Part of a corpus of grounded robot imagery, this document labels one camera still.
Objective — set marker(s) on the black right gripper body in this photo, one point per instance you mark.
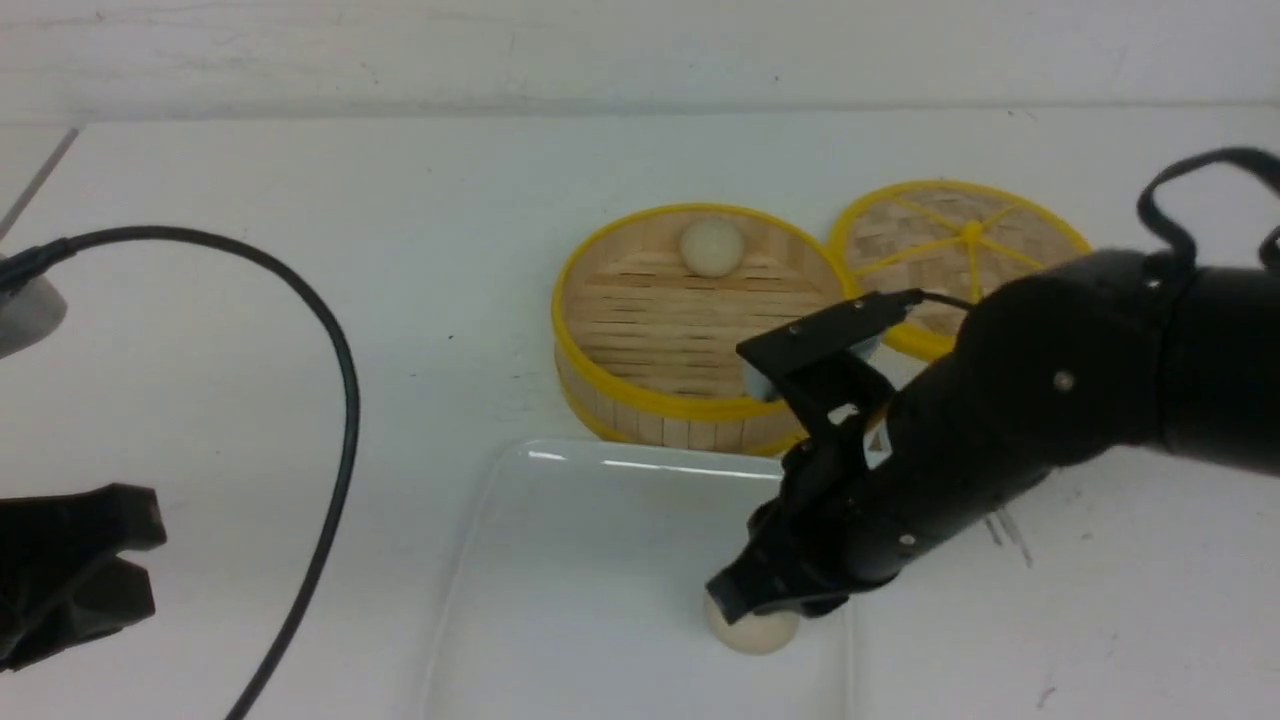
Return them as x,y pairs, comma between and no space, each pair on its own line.
840,526

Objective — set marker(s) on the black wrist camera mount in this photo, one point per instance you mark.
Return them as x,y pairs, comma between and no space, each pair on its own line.
819,363

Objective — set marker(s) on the yellow rimmed bamboo steamer lid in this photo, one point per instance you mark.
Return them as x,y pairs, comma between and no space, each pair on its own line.
961,240

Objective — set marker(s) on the yellow rimmed bamboo steamer basket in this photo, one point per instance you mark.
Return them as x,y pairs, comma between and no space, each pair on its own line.
645,350

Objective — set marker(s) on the pleated white steamed bun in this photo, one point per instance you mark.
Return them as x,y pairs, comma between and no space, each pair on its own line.
712,248

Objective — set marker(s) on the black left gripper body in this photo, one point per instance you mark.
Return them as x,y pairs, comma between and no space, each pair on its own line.
63,581

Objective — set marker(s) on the round white steamed bun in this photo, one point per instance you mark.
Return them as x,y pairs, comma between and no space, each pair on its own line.
753,635

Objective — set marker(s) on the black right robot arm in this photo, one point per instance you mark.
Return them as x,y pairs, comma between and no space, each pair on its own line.
1114,349

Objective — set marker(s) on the white square plate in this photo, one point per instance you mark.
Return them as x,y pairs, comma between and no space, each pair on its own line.
579,595

